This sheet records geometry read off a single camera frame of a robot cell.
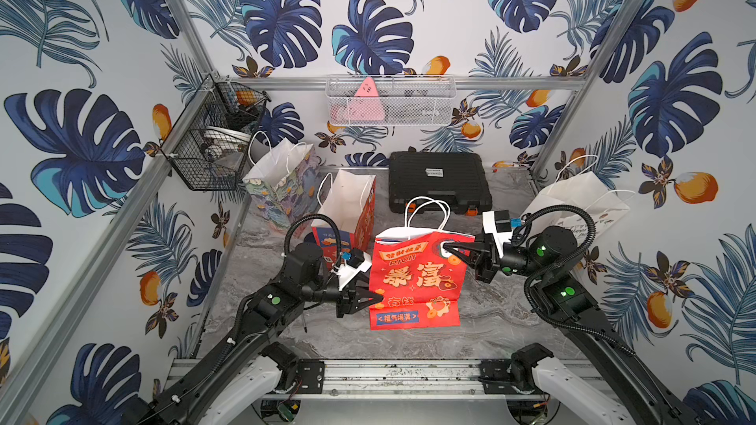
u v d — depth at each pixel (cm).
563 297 51
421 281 65
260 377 59
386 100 92
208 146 84
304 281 56
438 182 109
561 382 57
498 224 51
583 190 87
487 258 56
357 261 59
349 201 97
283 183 84
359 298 62
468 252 59
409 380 76
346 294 61
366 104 90
